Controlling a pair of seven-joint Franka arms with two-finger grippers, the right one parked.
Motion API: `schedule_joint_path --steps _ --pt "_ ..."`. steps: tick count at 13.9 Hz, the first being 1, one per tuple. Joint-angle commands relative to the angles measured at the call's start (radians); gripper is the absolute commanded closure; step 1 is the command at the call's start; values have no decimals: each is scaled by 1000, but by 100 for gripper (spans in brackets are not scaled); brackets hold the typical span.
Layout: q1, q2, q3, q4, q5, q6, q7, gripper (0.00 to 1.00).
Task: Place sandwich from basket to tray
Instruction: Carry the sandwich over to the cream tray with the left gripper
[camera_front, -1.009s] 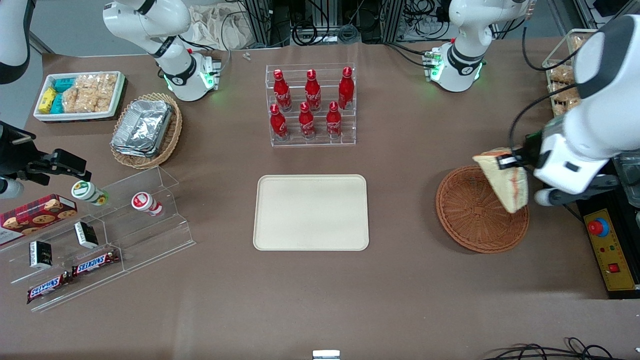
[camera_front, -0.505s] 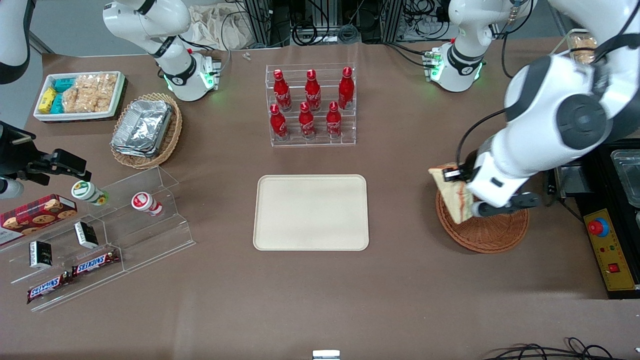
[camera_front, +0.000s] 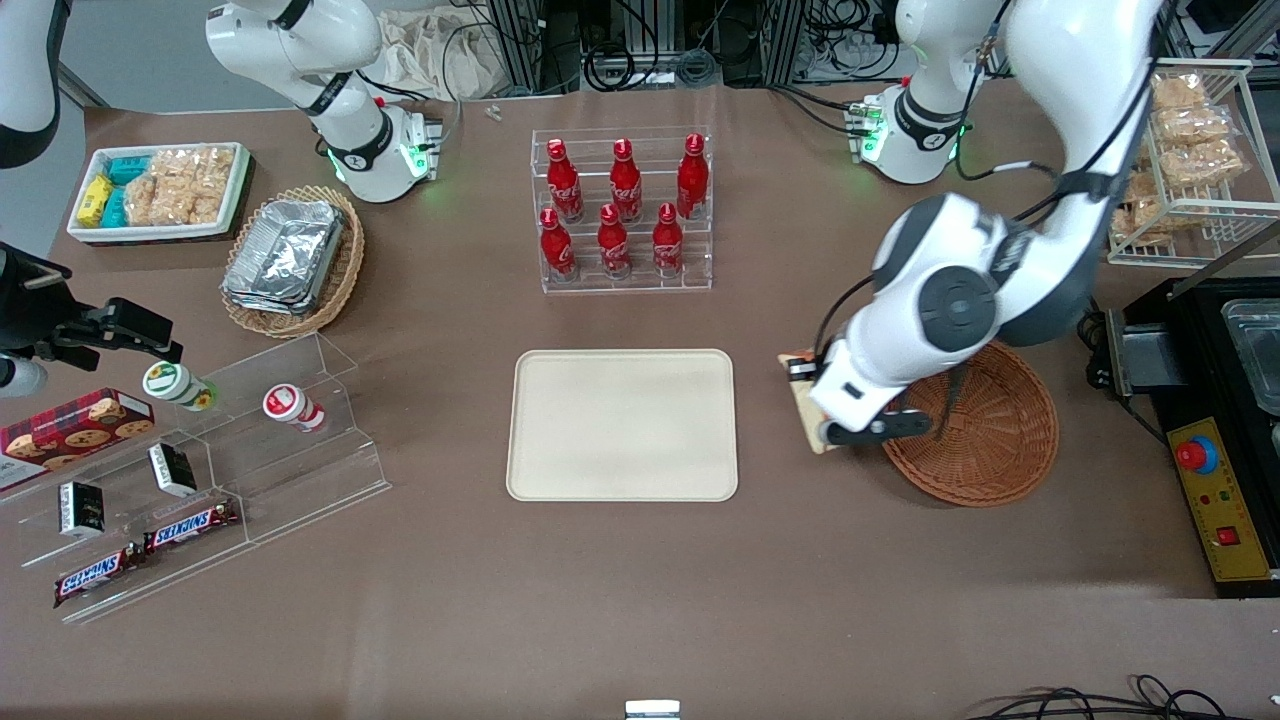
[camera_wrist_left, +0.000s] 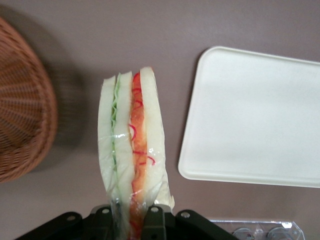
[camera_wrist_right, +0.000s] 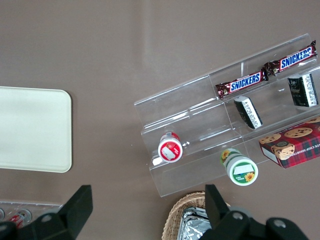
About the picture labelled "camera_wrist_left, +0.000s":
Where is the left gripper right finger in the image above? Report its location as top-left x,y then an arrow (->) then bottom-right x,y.
141,204 -> 175,240

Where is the brown wicker basket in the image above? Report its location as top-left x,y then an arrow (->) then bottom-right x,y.
0,16 -> 59,185

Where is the clear acrylic bottle holder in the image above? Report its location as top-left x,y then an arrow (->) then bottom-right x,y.
208,219 -> 306,240

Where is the cream rectangular plastic tray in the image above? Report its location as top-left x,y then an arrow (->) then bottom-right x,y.
177,45 -> 320,189

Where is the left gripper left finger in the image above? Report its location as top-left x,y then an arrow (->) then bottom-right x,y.
87,204 -> 117,240

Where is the plastic white bread sandwich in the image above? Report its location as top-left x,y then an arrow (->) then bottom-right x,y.
97,66 -> 175,240

